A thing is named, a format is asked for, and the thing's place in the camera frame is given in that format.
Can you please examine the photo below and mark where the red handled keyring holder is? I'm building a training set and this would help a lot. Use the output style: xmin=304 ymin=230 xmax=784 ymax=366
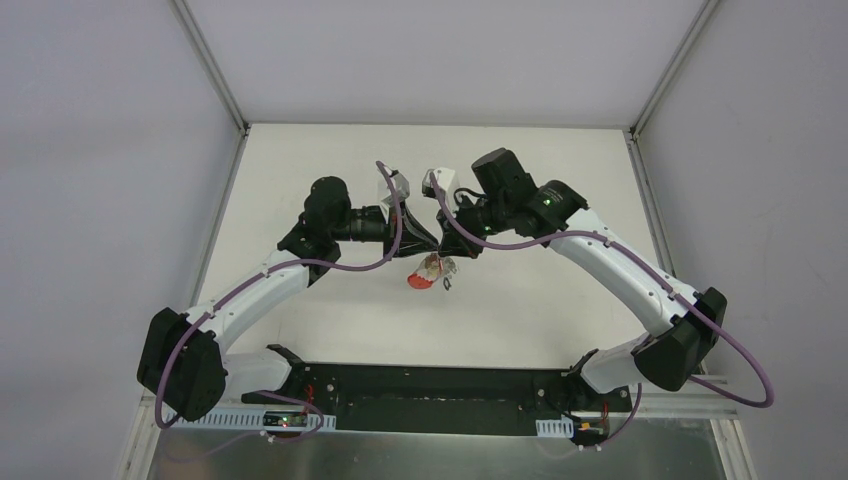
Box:
xmin=407 ymin=253 xmax=458 ymax=291

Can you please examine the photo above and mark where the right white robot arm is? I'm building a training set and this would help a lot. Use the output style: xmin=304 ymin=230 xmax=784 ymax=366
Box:
xmin=422 ymin=148 xmax=727 ymax=410

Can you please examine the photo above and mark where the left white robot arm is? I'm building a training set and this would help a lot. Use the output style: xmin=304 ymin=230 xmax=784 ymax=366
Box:
xmin=137 ymin=171 xmax=439 ymax=421

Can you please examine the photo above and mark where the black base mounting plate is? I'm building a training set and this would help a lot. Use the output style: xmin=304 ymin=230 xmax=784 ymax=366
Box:
xmin=276 ymin=363 xmax=635 ymax=436

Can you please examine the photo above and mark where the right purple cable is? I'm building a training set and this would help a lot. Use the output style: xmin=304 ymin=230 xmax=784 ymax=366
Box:
xmin=429 ymin=170 xmax=775 ymax=458

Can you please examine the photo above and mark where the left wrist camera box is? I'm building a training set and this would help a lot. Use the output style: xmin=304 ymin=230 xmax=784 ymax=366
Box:
xmin=377 ymin=170 xmax=410 ymax=208

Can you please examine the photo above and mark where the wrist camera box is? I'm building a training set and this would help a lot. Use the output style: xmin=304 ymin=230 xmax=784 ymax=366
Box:
xmin=377 ymin=170 xmax=410 ymax=208
xmin=421 ymin=167 xmax=460 ymax=202

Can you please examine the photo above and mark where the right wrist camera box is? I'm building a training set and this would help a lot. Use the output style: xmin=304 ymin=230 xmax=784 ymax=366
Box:
xmin=421 ymin=167 xmax=460 ymax=202

